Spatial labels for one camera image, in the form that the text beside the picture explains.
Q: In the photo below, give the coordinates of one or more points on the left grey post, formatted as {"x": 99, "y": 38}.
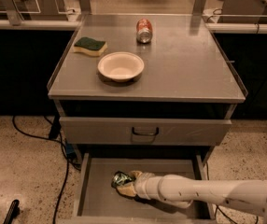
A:
{"x": 13, "y": 15}

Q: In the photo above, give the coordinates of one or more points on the orange soda can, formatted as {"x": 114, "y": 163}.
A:
{"x": 144, "y": 31}

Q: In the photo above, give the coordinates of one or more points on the black object on floor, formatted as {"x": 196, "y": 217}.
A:
{"x": 12, "y": 212}

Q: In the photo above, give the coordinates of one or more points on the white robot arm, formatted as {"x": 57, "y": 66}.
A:
{"x": 249, "y": 196}

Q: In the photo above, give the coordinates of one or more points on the black drawer handle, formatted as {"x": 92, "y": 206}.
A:
{"x": 146, "y": 133}

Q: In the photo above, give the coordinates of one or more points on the closed grey top drawer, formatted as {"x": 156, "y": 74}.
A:
{"x": 118, "y": 131}

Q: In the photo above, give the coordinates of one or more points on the open grey middle drawer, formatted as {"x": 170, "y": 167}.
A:
{"x": 96, "y": 202}

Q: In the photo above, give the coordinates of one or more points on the right grey post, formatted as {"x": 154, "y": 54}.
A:
{"x": 198, "y": 7}

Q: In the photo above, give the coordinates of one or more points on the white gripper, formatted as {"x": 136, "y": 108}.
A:
{"x": 143, "y": 184}

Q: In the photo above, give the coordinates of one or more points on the white bowl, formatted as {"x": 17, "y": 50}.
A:
{"x": 121, "y": 66}

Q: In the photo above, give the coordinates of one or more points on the green soda can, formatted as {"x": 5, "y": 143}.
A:
{"x": 119, "y": 179}

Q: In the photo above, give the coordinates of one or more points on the grey metal cabinet counter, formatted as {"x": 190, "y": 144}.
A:
{"x": 182, "y": 64}

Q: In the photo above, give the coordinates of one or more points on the green and yellow sponge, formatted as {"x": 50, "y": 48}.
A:
{"x": 90, "y": 46}

